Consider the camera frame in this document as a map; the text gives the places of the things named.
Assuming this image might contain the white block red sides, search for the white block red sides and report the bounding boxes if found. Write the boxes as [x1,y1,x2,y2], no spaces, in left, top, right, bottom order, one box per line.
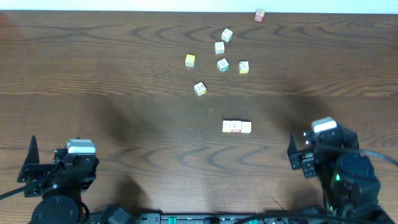
[241,121,252,134]

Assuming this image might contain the white block red picture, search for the white block red picture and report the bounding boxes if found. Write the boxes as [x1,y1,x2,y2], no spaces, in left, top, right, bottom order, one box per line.
[214,42,225,54]

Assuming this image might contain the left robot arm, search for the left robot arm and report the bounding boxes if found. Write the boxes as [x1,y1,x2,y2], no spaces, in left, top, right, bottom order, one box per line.
[17,136,99,223]

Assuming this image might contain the red block at table edge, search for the red block at table edge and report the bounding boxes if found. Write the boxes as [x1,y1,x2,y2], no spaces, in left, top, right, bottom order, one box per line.
[254,8,266,22]

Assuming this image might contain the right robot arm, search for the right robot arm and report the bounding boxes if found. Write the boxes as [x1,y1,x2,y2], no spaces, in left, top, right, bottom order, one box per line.
[287,125,393,223]

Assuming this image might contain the right black cable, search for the right black cable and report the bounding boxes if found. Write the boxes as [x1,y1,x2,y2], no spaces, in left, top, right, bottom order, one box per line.
[233,148,398,224]

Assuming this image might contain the left black cable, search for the left black cable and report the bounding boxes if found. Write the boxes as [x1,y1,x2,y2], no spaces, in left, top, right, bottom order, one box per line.
[0,161,65,200]

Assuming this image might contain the yellow sided picture block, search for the yellow sided picture block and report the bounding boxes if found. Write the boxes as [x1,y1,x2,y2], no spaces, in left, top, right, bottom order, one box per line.
[239,61,249,73]

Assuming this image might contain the yellow sided X block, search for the yellow sided X block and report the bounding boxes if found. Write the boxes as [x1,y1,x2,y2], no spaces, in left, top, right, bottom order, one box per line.
[222,120,233,133]

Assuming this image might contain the plain yellow block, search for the plain yellow block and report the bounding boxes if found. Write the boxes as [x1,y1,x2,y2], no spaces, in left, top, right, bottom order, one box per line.
[185,54,196,67]

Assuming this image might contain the yellow sided acorn block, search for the yellow sided acorn block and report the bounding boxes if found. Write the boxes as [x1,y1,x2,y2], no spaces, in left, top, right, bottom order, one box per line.
[194,82,207,96]

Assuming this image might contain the white block green picture top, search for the white block green picture top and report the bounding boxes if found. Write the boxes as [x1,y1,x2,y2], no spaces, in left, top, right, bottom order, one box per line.
[221,28,233,42]

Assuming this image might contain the black cable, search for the black cable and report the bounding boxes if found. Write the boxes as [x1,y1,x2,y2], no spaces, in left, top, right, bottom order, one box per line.
[0,161,65,200]
[233,148,398,224]

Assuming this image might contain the white block green side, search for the white block green side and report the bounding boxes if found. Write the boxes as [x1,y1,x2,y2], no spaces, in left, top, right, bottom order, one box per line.
[217,58,229,72]

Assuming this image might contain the green sided picture block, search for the green sided picture block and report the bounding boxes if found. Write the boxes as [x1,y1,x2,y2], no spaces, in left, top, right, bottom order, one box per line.
[232,120,242,133]

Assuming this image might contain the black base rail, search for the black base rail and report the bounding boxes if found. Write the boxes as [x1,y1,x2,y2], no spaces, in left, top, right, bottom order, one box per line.
[79,203,343,224]

